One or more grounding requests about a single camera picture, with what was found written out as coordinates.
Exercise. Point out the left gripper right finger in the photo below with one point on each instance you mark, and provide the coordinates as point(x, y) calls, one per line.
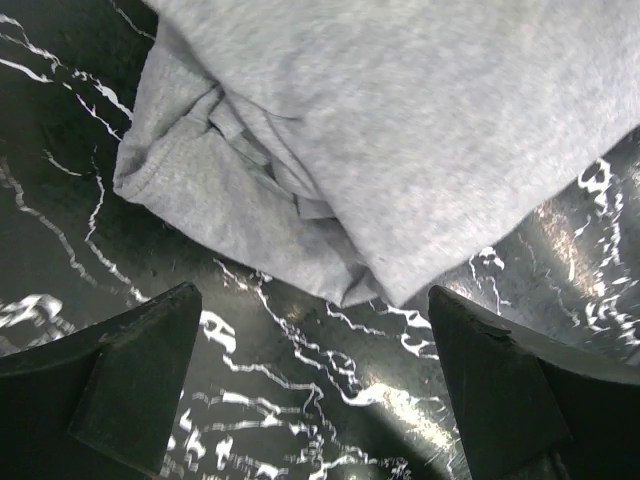
point(530, 407)

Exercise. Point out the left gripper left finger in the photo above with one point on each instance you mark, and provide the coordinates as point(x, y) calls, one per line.
point(100, 403)

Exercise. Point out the grey t shirt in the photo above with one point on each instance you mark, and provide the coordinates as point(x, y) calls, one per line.
point(360, 149)

